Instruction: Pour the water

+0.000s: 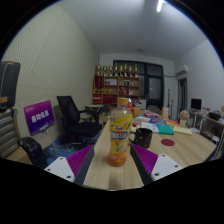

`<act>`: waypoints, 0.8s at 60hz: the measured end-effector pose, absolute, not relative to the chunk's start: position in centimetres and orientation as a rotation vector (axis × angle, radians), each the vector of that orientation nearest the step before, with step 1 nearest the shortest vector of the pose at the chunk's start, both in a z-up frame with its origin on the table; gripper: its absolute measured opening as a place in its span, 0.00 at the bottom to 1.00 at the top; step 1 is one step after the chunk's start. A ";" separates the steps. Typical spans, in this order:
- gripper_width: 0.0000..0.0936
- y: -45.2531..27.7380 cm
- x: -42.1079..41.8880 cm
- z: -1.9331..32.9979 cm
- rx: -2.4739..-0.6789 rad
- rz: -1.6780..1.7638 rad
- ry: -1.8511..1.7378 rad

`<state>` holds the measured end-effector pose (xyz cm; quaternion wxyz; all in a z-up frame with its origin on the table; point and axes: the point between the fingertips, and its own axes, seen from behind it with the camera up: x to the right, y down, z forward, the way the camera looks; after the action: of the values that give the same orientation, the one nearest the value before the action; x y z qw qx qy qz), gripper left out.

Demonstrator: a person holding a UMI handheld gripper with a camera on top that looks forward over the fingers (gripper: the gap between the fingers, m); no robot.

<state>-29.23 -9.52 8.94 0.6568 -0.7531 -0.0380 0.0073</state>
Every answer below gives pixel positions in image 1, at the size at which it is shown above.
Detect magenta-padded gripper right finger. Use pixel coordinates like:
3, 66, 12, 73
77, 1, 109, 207
129, 143, 184, 186

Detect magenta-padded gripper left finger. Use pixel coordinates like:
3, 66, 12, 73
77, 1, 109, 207
44, 144, 96, 187

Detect yellow-labelled drink bottle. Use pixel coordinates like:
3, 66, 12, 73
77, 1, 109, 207
107, 97, 134, 168

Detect flat round red coaster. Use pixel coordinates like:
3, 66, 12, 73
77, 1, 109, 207
160, 138, 176, 147

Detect black chair armrest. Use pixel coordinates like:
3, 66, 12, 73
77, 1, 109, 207
18, 136, 49, 169

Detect black mug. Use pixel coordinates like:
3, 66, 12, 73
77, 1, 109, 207
128, 127, 154, 149

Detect teal book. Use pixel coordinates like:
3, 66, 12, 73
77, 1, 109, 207
156, 123, 175, 136

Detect yellow envelope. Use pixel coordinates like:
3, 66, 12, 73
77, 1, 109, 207
172, 125, 193, 136

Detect white book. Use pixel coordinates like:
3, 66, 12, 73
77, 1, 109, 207
140, 121, 160, 134

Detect small tan carton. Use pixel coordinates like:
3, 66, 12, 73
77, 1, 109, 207
161, 106, 170, 121

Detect black office chair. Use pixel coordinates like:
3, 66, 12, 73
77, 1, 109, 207
55, 95, 103, 148

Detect potted pink flowers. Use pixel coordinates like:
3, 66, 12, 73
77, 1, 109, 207
179, 109, 190, 128

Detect purple sign board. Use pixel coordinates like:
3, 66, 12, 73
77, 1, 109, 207
23, 99, 55, 136

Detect yellow gift box red ribbon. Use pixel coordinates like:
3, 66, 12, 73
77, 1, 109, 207
129, 105, 143, 118

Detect wooden side desk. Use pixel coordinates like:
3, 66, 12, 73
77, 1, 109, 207
189, 111, 224, 141

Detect grey striped chair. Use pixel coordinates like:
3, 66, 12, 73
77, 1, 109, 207
0, 108, 21, 159

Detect small round table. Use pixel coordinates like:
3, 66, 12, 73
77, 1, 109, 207
84, 104, 104, 116

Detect computer monitor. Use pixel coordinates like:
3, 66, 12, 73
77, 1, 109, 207
190, 98, 203, 112

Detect dark glass door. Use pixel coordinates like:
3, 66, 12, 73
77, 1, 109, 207
113, 59, 164, 109

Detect wooden shelf unit with trophies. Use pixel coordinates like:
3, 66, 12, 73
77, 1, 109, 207
92, 63, 141, 105

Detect white air conditioner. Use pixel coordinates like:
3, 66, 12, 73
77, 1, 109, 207
175, 64, 190, 76

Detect dark brown bag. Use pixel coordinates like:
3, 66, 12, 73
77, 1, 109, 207
0, 61, 22, 111

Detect ceiling tube light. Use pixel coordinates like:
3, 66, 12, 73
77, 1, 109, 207
155, 0, 165, 13

